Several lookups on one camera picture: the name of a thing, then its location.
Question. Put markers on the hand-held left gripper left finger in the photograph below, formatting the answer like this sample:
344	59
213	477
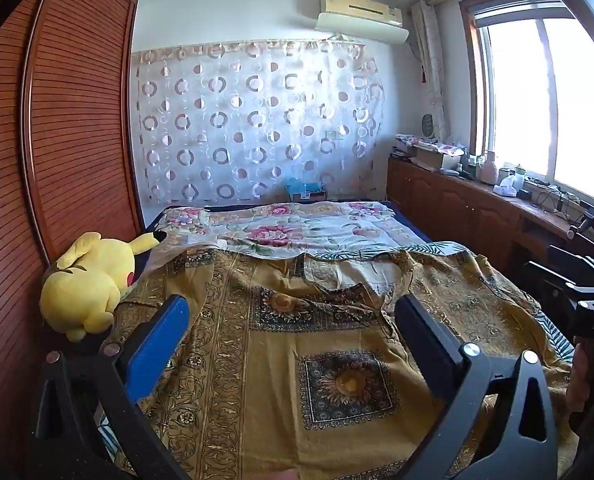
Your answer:
157	345

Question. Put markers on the cardboard box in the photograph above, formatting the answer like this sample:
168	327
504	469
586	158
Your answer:
434	157

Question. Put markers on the round table fan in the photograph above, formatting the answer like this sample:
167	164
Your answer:
430	125

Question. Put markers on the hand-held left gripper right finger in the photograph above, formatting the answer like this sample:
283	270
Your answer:
427	345

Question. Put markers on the sheer circle-patterned wall curtain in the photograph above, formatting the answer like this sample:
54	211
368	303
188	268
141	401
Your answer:
257	120

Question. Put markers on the yellow plush toy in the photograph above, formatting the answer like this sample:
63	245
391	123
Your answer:
89	285

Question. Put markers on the mustard patterned garment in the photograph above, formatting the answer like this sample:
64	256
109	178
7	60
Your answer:
297	360

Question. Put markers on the blue tissue box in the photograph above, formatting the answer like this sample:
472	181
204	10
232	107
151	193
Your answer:
304	190

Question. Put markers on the window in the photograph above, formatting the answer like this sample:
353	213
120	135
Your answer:
552	95

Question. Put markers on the red-brown slatted wooden wardrobe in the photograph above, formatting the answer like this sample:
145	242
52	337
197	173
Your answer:
52	160

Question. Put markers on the low wooden cabinet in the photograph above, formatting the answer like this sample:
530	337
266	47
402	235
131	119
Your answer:
482	215

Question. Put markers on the floral blanket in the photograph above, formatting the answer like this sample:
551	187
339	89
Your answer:
287	227

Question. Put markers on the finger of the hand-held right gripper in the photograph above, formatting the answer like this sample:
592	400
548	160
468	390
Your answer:
547	285
574	260

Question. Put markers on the person's right hand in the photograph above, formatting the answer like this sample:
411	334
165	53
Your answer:
581	375

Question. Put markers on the white plastic bag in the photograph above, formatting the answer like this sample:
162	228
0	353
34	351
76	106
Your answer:
509	185

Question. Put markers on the white window curtain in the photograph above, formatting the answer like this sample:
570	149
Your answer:
432	65

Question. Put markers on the wall air conditioner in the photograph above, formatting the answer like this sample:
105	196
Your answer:
362	17

